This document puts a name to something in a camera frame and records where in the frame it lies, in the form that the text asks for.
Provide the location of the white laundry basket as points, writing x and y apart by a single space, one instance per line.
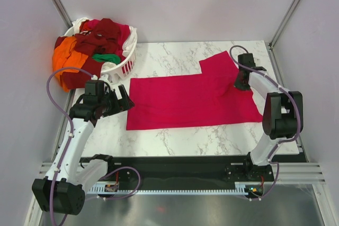
121 64

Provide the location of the slotted cable duct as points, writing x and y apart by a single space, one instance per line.
239 189

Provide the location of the orange t shirt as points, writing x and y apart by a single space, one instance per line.
65 55

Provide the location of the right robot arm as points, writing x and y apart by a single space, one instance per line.
282 117

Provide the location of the right aluminium frame post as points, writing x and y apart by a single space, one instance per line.
283 24

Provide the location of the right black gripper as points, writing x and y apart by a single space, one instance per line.
238 85

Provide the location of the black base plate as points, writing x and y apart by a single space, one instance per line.
191 172

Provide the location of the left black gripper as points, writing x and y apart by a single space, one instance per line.
118 105

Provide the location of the magenta t shirt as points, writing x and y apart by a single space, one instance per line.
184 101

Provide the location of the green t shirt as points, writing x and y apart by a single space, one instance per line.
112 58

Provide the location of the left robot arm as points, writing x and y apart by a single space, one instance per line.
63 188

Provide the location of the dark red t shirt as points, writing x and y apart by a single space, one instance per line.
73 78

